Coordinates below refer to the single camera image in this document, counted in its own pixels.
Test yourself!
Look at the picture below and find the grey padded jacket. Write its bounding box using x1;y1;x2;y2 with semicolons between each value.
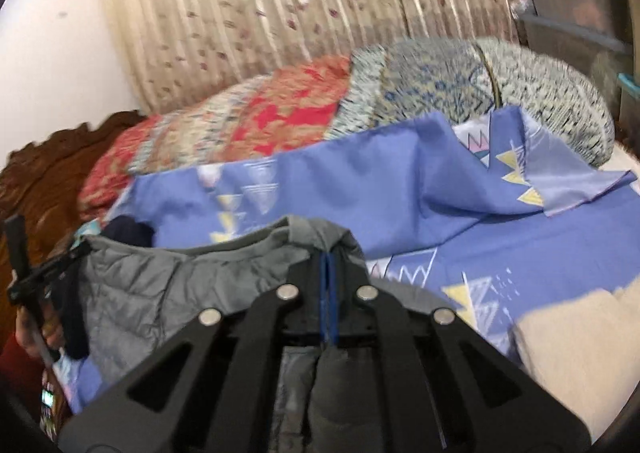
74;214;452;453

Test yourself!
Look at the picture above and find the person's left hand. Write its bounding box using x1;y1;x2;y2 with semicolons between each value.
15;301;65;361

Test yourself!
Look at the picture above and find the brown carved wooden headboard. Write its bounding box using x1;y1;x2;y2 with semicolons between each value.
0;109;147;334

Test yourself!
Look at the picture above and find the dark navy garment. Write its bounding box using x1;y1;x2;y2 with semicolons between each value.
101;216;155;247

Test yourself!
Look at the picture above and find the cream fleece garment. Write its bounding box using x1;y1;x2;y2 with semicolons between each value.
513;280;639;440

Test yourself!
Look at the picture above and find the blue patterned bed sheet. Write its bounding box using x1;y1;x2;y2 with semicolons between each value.
58;107;639;412

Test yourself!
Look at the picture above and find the red patterned quilt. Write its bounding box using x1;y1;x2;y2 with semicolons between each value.
78;55;349;221

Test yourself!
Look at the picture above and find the grey patterned folded blanket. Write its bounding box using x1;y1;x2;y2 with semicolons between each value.
324;38;615;167

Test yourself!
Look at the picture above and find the lower clear storage box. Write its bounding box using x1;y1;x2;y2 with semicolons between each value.
518;14;634;103

